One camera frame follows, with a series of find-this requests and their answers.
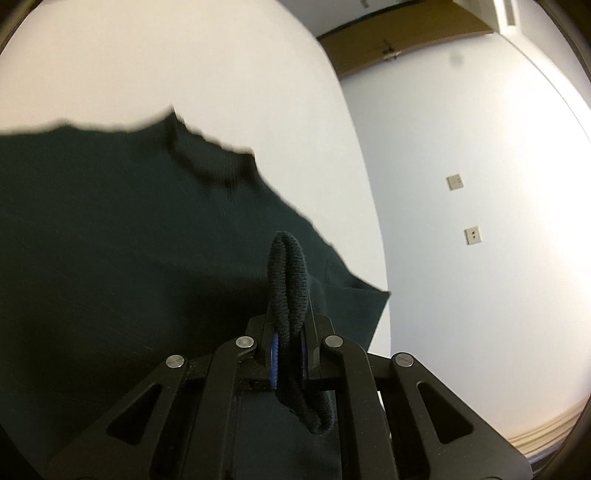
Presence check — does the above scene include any lower white wall socket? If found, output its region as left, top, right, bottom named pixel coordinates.
left=464, top=226, right=483, bottom=245

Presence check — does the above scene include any upper white wall switch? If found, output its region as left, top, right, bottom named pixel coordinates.
left=447, top=174, right=464, bottom=191

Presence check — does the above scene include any white bed sheet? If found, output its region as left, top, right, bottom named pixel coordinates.
left=1, top=1, right=390, bottom=352

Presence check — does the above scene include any brown wooden door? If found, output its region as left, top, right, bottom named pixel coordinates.
left=318, top=1, right=493, bottom=79

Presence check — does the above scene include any dark green knit garment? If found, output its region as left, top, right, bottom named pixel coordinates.
left=1, top=114, right=389, bottom=472

